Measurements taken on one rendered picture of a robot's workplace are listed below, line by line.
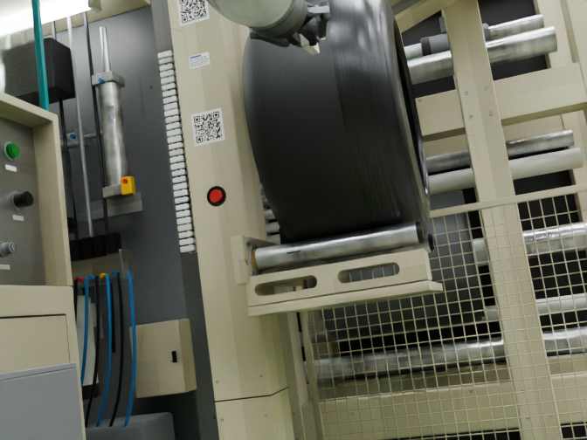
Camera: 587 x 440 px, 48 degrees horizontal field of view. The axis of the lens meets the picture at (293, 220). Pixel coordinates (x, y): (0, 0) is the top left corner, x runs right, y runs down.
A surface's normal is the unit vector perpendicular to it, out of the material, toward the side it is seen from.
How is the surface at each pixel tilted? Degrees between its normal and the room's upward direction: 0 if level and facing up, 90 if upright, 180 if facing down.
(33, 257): 90
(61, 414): 90
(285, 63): 78
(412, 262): 90
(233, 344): 90
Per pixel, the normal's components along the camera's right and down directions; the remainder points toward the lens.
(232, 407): -0.28, -0.11
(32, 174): 0.95, -0.18
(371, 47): 0.42, -0.34
